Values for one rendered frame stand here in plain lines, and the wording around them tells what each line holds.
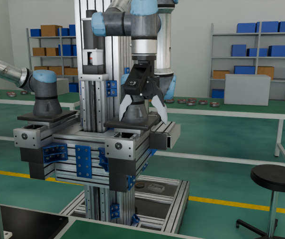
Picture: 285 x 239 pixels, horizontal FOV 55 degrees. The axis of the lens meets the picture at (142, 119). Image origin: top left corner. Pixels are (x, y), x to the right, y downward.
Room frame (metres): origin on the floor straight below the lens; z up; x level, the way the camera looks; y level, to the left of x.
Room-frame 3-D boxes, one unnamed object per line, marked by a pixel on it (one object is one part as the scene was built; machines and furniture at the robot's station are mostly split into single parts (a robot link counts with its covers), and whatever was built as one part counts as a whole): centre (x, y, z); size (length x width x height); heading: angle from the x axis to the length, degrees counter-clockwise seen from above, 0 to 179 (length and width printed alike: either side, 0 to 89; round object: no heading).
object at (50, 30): (7.78, 2.44, 1.93); 0.42 x 0.40 x 0.29; 77
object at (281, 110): (3.42, -0.71, 0.38); 2.20 x 0.90 x 0.75; 75
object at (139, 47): (0.82, 0.00, 1.37); 0.08 x 0.08 x 0.05
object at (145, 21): (0.83, -0.01, 1.45); 0.09 x 0.08 x 0.11; 171
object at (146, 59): (0.83, -0.01, 1.29); 0.09 x 0.08 x 0.12; 163
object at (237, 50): (6.49, -2.19, 1.41); 0.42 x 0.28 x 0.26; 166
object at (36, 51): (7.87, 2.77, 1.39); 0.40 x 0.36 x 0.22; 166
